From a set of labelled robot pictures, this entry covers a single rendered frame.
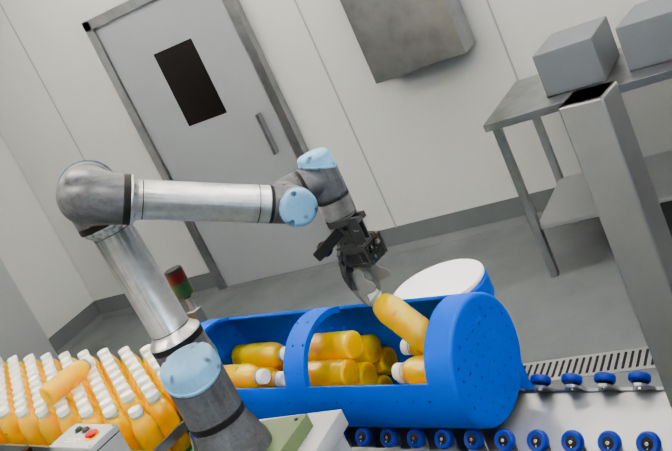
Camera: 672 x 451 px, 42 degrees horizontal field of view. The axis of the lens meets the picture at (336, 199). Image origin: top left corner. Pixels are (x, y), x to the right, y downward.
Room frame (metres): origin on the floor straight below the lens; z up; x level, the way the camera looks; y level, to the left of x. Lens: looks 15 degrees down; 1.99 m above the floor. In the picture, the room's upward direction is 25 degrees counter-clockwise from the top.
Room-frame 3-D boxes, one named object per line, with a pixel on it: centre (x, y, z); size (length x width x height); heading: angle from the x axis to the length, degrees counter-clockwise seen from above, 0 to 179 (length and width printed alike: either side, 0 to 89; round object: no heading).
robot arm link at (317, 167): (1.81, 0.01, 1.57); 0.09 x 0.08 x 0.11; 101
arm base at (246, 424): (1.59, 0.39, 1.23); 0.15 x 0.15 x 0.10
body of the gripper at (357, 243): (1.81, 0.00, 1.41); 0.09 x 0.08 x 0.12; 48
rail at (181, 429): (2.35, 0.61, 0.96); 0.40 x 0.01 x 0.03; 138
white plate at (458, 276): (2.29, -0.16, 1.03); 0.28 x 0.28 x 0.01
